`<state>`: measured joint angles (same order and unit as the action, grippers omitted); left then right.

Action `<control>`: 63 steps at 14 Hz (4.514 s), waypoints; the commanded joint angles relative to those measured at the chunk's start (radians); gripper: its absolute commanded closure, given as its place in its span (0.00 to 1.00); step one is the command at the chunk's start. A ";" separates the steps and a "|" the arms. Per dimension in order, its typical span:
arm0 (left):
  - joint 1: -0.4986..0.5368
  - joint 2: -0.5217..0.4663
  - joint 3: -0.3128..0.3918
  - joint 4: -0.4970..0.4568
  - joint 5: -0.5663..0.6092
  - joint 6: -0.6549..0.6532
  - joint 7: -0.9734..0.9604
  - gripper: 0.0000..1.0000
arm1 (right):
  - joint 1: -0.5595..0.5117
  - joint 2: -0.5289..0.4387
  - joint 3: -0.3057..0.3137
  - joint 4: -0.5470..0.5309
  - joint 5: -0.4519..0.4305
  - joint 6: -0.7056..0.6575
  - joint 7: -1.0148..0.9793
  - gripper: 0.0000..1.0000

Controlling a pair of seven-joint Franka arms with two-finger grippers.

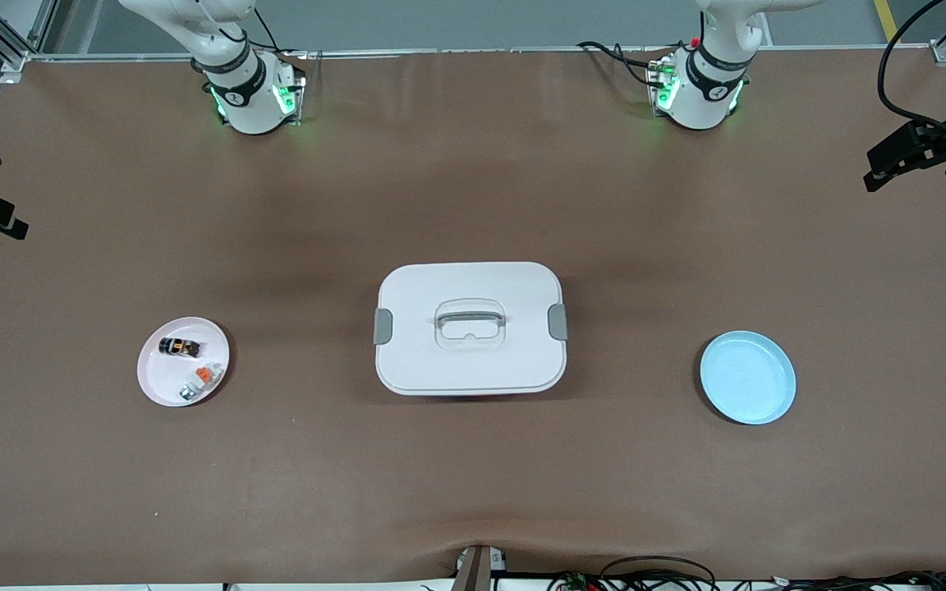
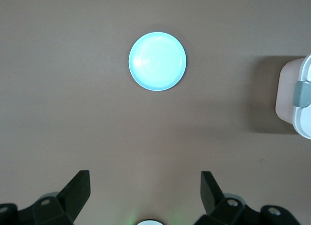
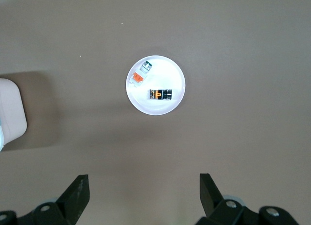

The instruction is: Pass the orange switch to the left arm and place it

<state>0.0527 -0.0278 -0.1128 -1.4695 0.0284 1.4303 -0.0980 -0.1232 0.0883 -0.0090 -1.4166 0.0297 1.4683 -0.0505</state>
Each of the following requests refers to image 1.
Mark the white lidded storage box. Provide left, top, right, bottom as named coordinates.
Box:
left=374, top=262, right=568, bottom=396

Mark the pink round plate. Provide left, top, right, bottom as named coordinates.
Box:
left=137, top=317, right=231, bottom=408

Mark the light blue round plate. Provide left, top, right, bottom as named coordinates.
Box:
left=700, top=331, right=797, bottom=426

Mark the brown table cover mat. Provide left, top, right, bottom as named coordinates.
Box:
left=0, top=46, right=946, bottom=589

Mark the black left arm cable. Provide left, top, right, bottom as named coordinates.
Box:
left=877, top=0, right=946, bottom=153

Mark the small white orange switch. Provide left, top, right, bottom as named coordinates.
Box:
left=179, top=362, right=224, bottom=404

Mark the black left base cable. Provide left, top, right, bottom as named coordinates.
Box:
left=577, top=41, right=659, bottom=88

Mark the black base cable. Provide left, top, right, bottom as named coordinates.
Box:
left=577, top=41, right=659, bottom=88
left=251, top=7, right=310, bottom=63

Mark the black right base cable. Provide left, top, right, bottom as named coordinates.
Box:
left=251, top=7, right=310, bottom=63

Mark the aluminium frame rail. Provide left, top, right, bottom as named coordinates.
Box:
left=25, top=44, right=946, bottom=63

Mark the black cable loop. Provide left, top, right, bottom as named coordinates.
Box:
left=599, top=556, right=719, bottom=591

